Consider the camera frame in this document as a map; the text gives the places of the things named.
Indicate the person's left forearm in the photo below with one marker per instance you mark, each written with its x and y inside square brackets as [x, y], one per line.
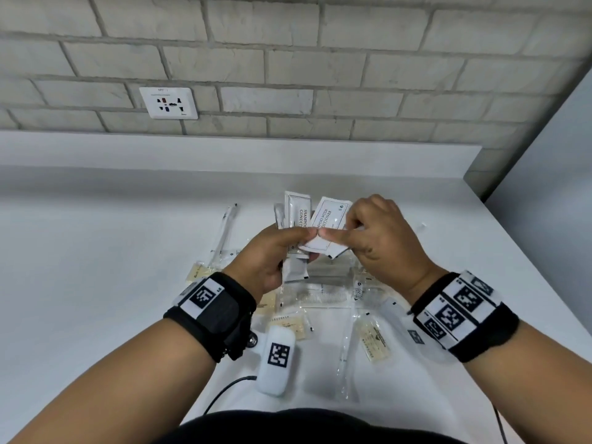
[115, 383]

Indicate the pile of clear-wrapped toiletries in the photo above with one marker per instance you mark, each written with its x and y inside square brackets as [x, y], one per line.
[326, 299]

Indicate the person's right hand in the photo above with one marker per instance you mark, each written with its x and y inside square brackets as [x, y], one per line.
[388, 245]

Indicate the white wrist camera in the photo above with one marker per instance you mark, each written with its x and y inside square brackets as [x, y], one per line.
[276, 365]
[404, 330]

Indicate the black shirt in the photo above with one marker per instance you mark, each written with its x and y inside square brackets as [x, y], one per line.
[300, 430]

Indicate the person's left hand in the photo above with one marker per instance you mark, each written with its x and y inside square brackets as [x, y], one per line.
[263, 258]

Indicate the white countertop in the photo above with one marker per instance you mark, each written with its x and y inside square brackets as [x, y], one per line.
[92, 235]

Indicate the white wall socket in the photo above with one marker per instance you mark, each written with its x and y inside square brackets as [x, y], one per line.
[169, 103]

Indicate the black marker wristband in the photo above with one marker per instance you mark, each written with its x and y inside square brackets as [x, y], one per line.
[222, 319]
[490, 332]

